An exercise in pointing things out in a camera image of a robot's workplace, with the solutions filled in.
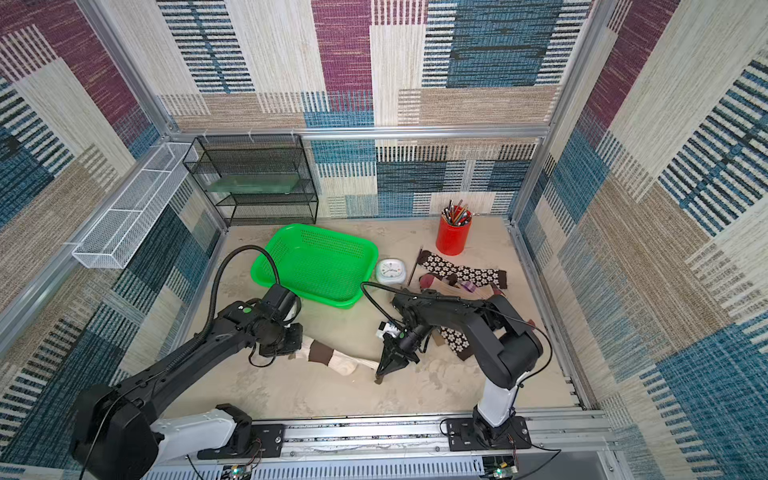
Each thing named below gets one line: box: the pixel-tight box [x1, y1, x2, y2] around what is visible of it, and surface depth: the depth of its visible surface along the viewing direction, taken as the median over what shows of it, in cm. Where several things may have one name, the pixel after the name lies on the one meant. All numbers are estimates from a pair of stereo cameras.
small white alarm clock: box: [376, 258, 406, 285], surface depth 104 cm
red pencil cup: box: [436, 199, 473, 256], surface depth 107 cm
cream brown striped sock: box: [295, 336, 379, 376], surface depth 83 cm
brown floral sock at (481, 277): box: [417, 250, 508, 289], surface depth 107 cm
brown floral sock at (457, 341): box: [440, 326, 474, 361], surface depth 90 cm
